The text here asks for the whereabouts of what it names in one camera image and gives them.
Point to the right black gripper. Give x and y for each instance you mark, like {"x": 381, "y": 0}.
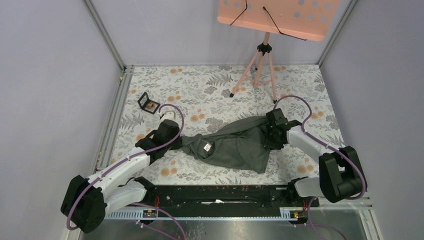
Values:
{"x": 268, "y": 143}

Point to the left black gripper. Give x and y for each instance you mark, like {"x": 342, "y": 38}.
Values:
{"x": 177, "y": 145}

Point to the dark green t-shirt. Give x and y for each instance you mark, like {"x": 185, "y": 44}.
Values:
{"x": 238, "y": 145}

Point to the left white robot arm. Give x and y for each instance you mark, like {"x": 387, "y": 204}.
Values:
{"x": 89, "y": 199}

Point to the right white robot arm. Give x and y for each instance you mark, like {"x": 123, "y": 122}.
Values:
{"x": 340, "y": 174}

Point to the black brooch display box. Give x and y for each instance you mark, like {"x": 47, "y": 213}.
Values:
{"x": 144, "y": 100}

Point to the floral table mat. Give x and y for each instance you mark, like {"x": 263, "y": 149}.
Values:
{"x": 203, "y": 95}

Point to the pink music stand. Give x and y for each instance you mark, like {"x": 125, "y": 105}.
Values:
{"x": 305, "y": 20}

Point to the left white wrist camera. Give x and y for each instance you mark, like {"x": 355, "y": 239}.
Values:
{"x": 168, "y": 115}

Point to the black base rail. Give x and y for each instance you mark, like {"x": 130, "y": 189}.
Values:
{"x": 235, "y": 196}

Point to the slotted cable duct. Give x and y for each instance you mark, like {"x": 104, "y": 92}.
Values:
{"x": 207, "y": 213}

